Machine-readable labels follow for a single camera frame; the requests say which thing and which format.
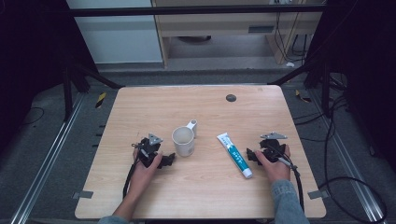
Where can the black curtain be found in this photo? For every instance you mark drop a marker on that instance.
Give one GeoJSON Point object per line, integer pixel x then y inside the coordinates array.
{"type": "Point", "coordinates": [31, 62]}
{"type": "Point", "coordinates": [367, 62]}

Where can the black metal frame bar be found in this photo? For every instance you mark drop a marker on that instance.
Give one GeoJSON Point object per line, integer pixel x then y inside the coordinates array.
{"type": "Point", "coordinates": [186, 11]}

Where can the white cup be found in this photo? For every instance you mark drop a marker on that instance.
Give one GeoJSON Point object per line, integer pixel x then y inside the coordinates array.
{"type": "Point", "coordinates": [183, 143]}

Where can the white and teal toothpaste tube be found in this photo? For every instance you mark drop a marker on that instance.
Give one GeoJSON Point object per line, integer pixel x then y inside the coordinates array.
{"type": "Point", "coordinates": [235, 155]}

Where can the person's left hand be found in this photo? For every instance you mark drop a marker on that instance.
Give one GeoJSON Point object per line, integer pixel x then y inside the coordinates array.
{"type": "Point", "coordinates": [141, 177]}

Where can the yellow and black tape strip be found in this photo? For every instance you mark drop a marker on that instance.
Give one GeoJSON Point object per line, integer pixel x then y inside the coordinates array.
{"type": "Point", "coordinates": [101, 100]}
{"type": "Point", "coordinates": [302, 97]}

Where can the black metal stand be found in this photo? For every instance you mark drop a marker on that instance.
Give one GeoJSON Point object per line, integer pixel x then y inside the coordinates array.
{"type": "Point", "coordinates": [325, 90]}
{"type": "Point", "coordinates": [67, 93]}

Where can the light wooden desk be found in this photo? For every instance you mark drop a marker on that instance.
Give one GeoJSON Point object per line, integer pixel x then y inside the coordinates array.
{"type": "Point", "coordinates": [218, 26]}

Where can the person's right hand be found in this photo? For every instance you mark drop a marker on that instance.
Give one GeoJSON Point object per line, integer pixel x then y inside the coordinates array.
{"type": "Point", "coordinates": [277, 171]}

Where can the small white floor object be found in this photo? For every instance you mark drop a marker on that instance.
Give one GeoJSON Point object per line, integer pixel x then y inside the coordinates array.
{"type": "Point", "coordinates": [289, 64]}

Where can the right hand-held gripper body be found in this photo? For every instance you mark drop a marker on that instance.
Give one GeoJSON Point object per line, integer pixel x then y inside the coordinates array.
{"type": "Point", "coordinates": [271, 150]}

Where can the aluminium floor rail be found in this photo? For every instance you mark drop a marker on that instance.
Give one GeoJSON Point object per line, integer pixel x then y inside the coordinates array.
{"type": "Point", "coordinates": [46, 158]}
{"type": "Point", "coordinates": [348, 158]}

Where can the dark round table grommet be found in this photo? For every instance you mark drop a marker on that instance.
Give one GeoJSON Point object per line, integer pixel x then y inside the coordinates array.
{"type": "Point", "coordinates": [231, 98]}

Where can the grey metal table bracket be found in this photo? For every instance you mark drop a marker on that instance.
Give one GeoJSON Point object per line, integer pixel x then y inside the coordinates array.
{"type": "Point", "coordinates": [82, 194]}
{"type": "Point", "coordinates": [318, 194]}

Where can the white cabinet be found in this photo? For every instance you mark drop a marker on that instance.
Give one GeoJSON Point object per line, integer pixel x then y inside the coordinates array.
{"type": "Point", "coordinates": [118, 40]}

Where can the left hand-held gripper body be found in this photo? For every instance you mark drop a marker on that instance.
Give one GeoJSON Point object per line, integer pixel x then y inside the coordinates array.
{"type": "Point", "coordinates": [148, 150]}

